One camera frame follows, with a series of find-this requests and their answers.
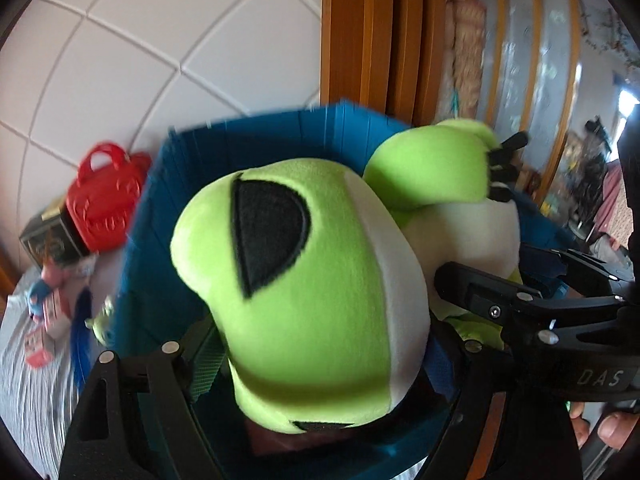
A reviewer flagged pink and blue plush toy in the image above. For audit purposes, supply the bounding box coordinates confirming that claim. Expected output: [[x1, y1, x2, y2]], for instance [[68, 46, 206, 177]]
[[27, 260, 68, 321]]

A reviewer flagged black box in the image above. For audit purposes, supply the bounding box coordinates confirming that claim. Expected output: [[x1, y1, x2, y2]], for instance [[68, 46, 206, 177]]
[[20, 197, 93, 267]]

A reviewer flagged blue plastic container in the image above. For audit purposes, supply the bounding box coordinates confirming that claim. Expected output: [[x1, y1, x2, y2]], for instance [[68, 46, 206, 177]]
[[107, 97, 576, 480]]

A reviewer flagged brown wooden furniture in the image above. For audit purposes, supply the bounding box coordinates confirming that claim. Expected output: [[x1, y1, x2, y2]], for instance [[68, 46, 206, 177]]
[[0, 245, 16, 311]]

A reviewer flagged pink garment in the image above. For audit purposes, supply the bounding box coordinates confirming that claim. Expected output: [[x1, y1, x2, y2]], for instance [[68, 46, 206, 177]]
[[592, 160, 633, 251]]

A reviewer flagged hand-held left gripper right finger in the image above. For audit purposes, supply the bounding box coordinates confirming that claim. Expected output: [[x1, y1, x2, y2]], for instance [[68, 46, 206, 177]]
[[422, 339, 583, 480]]

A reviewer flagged frosted glass door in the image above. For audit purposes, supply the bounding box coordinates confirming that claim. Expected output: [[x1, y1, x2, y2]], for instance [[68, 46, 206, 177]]
[[470, 0, 621, 211]]

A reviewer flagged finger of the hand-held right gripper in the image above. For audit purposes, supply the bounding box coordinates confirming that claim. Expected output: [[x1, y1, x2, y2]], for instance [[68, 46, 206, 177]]
[[434, 261, 623, 350], [520, 244, 636, 288]]

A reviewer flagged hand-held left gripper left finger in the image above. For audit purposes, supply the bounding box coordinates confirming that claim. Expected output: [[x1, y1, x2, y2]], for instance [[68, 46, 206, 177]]
[[59, 316, 227, 480]]

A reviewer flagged wooden door frame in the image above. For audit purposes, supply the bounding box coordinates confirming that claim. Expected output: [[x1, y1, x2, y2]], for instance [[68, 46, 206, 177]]
[[320, 0, 448, 126]]

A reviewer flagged small green monster toy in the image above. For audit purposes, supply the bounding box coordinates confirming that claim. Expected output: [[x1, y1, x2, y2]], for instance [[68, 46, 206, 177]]
[[85, 295, 116, 346]]

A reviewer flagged person's right hand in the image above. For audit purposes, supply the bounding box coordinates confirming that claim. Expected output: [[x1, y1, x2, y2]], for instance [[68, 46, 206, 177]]
[[569, 400, 640, 452]]

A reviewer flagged red toy handbag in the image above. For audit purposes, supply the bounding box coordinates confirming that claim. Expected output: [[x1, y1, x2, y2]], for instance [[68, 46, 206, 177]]
[[66, 142, 153, 253]]

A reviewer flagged grey striped cloth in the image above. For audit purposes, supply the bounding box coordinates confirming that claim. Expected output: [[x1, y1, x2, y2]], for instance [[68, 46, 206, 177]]
[[0, 255, 116, 480]]

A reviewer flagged green frog plush toy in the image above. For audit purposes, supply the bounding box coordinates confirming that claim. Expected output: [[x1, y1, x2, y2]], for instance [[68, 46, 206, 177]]
[[170, 117, 531, 436]]

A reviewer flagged patterned fabric roll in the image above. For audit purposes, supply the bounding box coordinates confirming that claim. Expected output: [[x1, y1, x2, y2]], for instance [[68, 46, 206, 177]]
[[435, 0, 488, 121]]

